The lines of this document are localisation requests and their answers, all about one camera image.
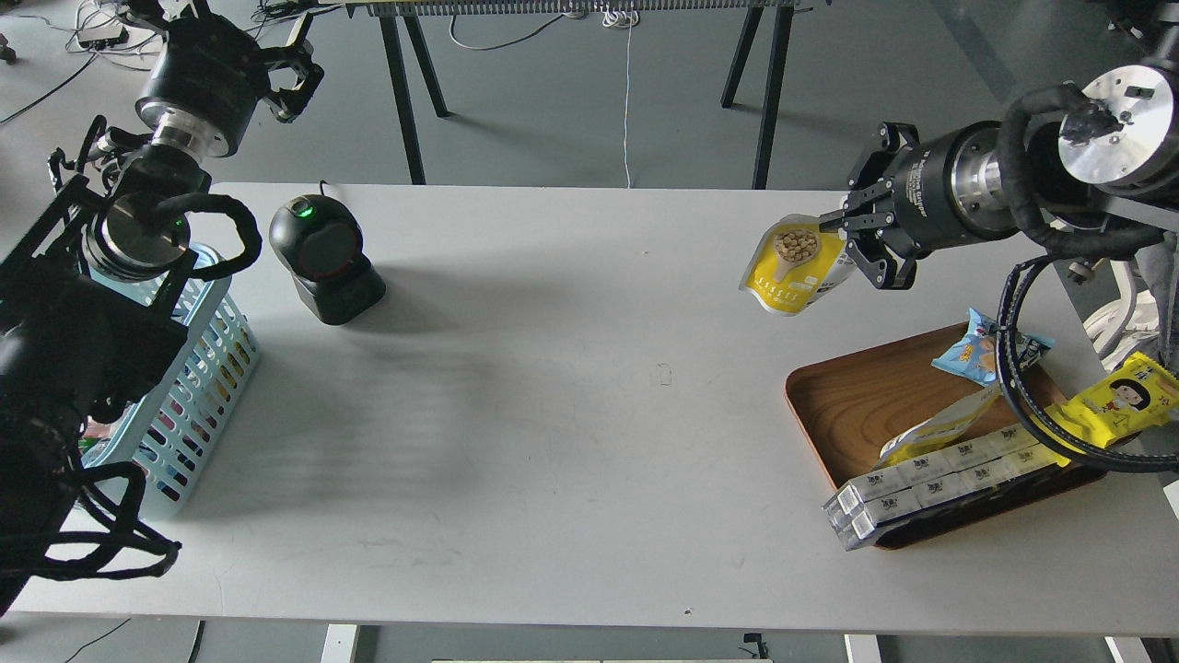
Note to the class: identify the black trestle table legs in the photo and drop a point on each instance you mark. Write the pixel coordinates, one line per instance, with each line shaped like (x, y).
(662, 99)

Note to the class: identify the light blue plastic basket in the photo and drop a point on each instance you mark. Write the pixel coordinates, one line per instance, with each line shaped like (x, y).
(172, 432)

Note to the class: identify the black barcode scanner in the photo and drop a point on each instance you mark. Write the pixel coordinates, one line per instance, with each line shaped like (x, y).
(320, 242)

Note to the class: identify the clear boxed snack upper pack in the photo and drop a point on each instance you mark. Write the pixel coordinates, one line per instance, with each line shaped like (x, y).
(950, 473)

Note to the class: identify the brown wooden tray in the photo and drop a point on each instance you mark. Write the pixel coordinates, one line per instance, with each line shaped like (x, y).
(849, 406)

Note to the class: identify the clear boxed snack lower pack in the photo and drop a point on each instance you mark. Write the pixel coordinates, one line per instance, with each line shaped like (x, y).
(868, 507)

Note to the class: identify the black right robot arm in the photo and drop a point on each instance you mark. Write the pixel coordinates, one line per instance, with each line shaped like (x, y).
(1087, 173)

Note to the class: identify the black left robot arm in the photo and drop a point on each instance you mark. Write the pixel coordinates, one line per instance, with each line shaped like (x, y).
(89, 292)

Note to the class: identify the blue snack packet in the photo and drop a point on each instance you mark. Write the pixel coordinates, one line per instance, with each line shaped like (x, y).
(975, 355)

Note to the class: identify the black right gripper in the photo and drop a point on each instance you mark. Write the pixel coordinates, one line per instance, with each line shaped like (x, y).
(943, 193)

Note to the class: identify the clear boxed snack pack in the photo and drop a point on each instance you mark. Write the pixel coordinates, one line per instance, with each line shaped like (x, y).
(950, 473)
(868, 507)

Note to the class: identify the white yellow flat pouch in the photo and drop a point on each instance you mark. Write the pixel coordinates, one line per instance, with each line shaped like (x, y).
(940, 430)

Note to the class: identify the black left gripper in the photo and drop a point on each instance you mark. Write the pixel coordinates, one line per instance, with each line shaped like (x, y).
(217, 73)

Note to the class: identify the yellow white chickpea snack bag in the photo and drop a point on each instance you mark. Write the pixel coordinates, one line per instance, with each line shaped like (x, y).
(794, 265)

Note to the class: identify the yellow cartoon face snack packet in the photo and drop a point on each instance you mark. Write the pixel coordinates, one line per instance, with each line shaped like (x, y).
(1140, 394)

